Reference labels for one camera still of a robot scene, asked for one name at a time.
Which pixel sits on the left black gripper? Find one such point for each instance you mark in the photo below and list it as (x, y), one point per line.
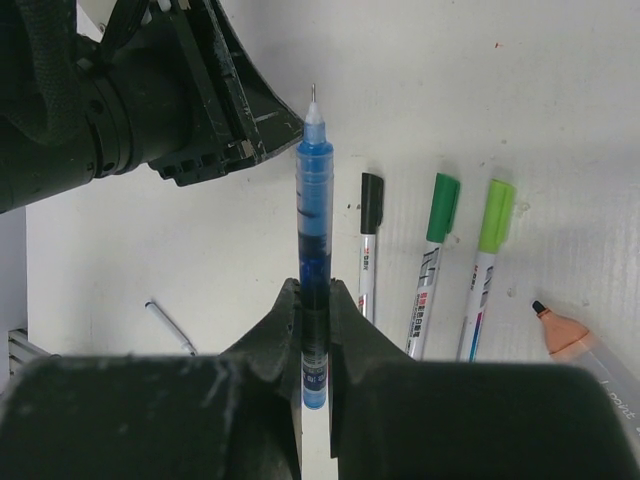
(171, 85)

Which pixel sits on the dark blue barrel pen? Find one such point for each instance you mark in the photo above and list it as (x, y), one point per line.
(314, 203)

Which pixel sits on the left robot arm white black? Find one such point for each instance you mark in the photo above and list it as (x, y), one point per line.
(41, 106)

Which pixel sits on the orange tip marker clear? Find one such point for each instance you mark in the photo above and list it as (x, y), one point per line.
(570, 342)

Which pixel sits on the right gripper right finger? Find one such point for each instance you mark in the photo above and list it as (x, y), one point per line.
(392, 417)

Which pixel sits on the white black end pen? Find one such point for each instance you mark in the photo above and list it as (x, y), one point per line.
(367, 276)

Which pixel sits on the light green pen cap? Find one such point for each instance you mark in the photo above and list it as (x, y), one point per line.
(497, 216)

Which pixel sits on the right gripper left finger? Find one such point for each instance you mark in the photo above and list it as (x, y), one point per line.
(234, 415)

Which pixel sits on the silver green tip pen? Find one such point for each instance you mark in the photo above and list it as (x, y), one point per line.
(476, 302)

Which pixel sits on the black pen cap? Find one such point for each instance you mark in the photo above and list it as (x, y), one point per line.
(372, 203)

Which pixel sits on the white green end pen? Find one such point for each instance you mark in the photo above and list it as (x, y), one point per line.
(423, 300)

